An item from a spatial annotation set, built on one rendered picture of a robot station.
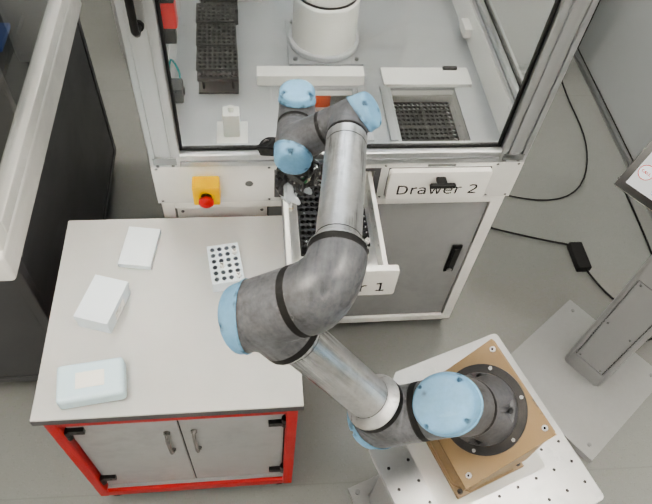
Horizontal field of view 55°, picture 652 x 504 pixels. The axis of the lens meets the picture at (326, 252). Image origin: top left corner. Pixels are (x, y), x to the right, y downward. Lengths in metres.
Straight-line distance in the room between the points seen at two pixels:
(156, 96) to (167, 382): 0.67
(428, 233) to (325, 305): 1.15
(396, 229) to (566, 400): 0.98
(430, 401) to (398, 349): 1.28
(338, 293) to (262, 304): 0.12
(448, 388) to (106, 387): 0.77
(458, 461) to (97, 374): 0.83
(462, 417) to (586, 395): 1.43
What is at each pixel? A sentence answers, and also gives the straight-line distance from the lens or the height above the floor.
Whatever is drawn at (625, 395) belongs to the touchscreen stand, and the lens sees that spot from 2.65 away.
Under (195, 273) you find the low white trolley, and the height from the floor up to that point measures 0.76.
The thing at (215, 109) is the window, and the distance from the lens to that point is 1.57.
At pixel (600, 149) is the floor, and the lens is 3.51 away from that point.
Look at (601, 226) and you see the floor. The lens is 3.14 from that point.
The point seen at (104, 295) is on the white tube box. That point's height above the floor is 0.81.
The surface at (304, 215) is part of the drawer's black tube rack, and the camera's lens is 1.63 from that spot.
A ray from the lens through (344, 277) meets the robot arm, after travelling 0.91.
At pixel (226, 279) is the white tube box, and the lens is 1.64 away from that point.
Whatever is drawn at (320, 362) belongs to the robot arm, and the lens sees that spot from 1.06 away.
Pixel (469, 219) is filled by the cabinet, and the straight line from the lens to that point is 2.01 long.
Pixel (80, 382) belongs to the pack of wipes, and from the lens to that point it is 1.55.
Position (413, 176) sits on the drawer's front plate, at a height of 0.91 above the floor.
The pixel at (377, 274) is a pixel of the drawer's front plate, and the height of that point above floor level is 0.91.
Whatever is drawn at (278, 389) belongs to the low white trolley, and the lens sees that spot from 1.53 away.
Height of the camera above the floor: 2.16
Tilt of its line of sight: 54 degrees down
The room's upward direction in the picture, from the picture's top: 7 degrees clockwise
